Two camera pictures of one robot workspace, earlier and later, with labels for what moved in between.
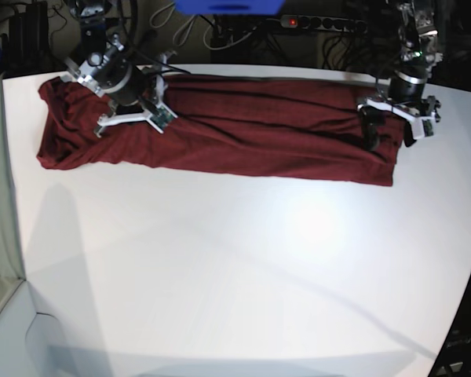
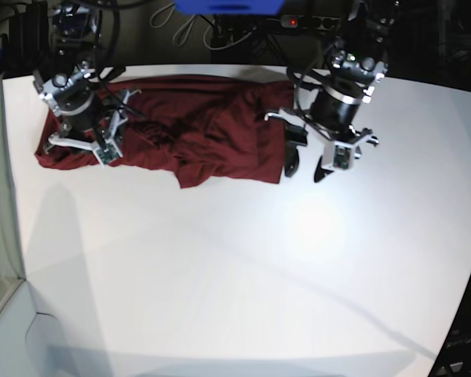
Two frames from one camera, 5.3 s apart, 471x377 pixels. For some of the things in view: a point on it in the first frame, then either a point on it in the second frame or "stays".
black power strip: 323,23 stays
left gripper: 131,89 → 96,129
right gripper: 421,113 → 330,118
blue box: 231,7 stays
